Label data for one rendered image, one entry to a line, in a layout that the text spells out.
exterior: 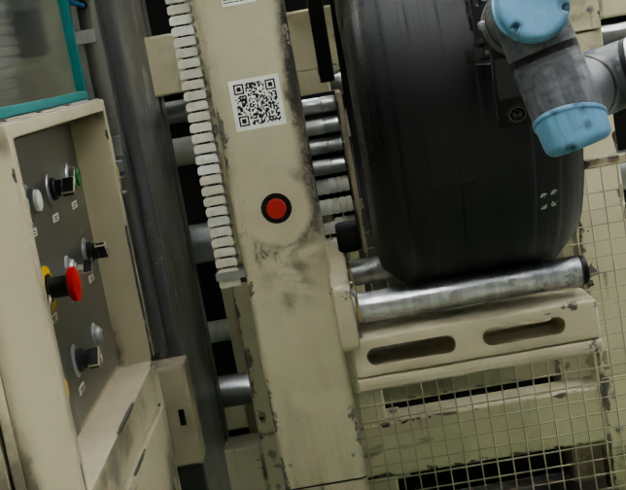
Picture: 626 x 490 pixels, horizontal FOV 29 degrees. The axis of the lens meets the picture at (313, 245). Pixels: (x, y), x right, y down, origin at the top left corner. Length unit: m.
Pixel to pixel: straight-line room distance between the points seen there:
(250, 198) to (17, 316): 0.71
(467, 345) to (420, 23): 0.47
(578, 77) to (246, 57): 0.66
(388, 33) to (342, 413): 0.61
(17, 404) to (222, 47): 0.78
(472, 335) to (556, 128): 0.56
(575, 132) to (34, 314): 0.57
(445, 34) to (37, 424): 0.76
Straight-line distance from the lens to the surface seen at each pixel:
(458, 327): 1.77
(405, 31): 1.63
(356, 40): 1.66
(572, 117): 1.29
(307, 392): 1.89
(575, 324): 1.80
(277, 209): 1.82
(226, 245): 1.85
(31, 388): 1.20
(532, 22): 1.27
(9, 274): 1.18
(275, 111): 1.82
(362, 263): 2.06
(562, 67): 1.29
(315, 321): 1.86
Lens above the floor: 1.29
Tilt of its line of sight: 9 degrees down
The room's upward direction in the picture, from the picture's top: 10 degrees counter-clockwise
